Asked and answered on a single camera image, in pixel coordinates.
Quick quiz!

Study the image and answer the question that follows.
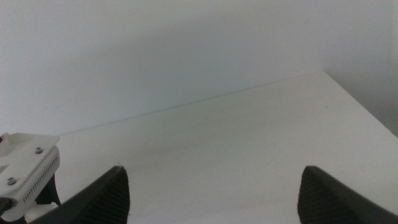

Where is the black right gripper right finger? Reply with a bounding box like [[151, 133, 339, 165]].
[[297, 165, 398, 224]]

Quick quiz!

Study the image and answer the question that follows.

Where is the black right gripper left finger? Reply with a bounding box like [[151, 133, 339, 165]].
[[30, 165, 131, 224]]

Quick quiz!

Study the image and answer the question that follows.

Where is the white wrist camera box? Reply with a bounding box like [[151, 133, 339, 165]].
[[0, 132, 61, 223]]

